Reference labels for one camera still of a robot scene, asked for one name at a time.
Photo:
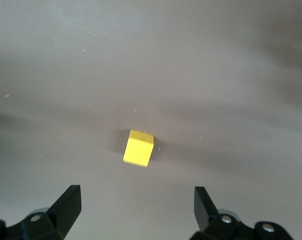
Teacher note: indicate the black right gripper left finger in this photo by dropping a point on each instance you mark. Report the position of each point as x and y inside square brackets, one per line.
[58, 217]

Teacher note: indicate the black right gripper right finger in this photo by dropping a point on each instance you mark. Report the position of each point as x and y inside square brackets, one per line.
[208, 220]

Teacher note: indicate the yellow wooden block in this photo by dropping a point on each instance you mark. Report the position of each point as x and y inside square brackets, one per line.
[138, 150]

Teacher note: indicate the brown paper table cover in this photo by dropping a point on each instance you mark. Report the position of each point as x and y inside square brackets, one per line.
[151, 62]

